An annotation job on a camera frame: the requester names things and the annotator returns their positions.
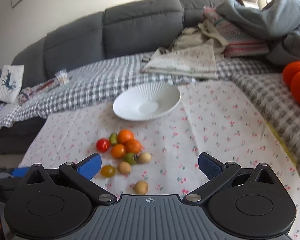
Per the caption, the beige longan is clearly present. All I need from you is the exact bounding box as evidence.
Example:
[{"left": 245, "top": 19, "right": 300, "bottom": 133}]
[
  {"left": 138, "top": 152, "right": 152, "bottom": 164},
  {"left": 133, "top": 180, "right": 149, "bottom": 195},
  {"left": 117, "top": 161, "right": 132, "bottom": 175}
]

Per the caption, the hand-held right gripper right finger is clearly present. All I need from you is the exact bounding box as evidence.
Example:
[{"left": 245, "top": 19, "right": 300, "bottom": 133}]
[{"left": 183, "top": 152, "right": 286, "bottom": 203}]

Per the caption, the white deer print pillow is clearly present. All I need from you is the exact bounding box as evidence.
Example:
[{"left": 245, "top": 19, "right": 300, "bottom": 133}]
[{"left": 0, "top": 65, "right": 25, "bottom": 103}]

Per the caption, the clear toothpick bag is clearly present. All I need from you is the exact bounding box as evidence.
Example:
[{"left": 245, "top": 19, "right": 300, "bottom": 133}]
[{"left": 55, "top": 69, "right": 69, "bottom": 84}]

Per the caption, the orange tomato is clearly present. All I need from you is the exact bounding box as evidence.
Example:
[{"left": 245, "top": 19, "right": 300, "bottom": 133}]
[{"left": 111, "top": 144, "right": 126, "bottom": 159}]

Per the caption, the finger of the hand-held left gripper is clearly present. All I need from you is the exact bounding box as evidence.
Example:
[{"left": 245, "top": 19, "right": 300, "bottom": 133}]
[{"left": 10, "top": 167, "right": 31, "bottom": 178}]

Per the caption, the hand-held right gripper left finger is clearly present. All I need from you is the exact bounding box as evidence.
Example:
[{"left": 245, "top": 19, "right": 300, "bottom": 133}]
[{"left": 14, "top": 153, "right": 118, "bottom": 203}]

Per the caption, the orange mandarin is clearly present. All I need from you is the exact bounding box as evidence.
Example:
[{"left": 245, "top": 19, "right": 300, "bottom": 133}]
[
  {"left": 118, "top": 129, "right": 135, "bottom": 144},
  {"left": 125, "top": 139, "right": 142, "bottom": 154}
]

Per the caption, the grey sofa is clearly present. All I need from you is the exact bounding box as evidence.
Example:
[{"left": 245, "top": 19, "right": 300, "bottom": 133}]
[{"left": 0, "top": 0, "right": 230, "bottom": 155}]

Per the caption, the white ribbed plate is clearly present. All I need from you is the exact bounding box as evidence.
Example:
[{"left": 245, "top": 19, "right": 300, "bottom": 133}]
[{"left": 112, "top": 84, "right": 182, "bottom": 121}]

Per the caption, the yellow-green tomato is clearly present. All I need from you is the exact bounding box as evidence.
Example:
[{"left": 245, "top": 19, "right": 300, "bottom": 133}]
[{"left": 100, "top": 165, "right": 116, "bottom": 178}]

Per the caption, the red tomato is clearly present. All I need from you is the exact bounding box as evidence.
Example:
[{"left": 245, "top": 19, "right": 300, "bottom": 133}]
[{"left": 96, "top": 138, "right": 111, "bottom": 153}]

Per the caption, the green reddish tomato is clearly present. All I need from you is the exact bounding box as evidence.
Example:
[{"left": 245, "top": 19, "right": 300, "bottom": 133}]
[{"left": 123, "top": 152, "right": 138, "bottom": 166}]

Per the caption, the grey checkered blanket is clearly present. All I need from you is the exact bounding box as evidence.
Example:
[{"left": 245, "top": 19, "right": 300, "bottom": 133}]
[{"left": 0, "top": 55, "right": 300, "bottom": 198}]

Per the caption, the beige cloth bag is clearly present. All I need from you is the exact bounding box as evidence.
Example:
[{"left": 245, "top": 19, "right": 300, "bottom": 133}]
[{"left": 169, "top": 21, "right": 230, "bottom": 55}]

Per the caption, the dark red patterned cloth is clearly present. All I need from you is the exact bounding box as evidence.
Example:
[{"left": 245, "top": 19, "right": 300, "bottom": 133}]
[{"left": 17, "top": 79, "right": 58, "bottom": 105}]

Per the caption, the folded floral cloth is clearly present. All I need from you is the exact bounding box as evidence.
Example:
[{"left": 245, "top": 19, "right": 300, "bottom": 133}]
[{"left": 140, "top": 42, "right": 219, "bottom": 80}]

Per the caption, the blue-grey duvet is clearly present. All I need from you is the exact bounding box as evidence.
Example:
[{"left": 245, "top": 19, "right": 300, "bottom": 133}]
[{"left": 216, "top": 0, "right": 300, "bottom": 67}]

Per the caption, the cherry print cloth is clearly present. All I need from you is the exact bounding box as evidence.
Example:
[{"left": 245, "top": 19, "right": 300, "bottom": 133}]
[{"left": 19, "top": 80, "right": 300, "bottom": 240}]

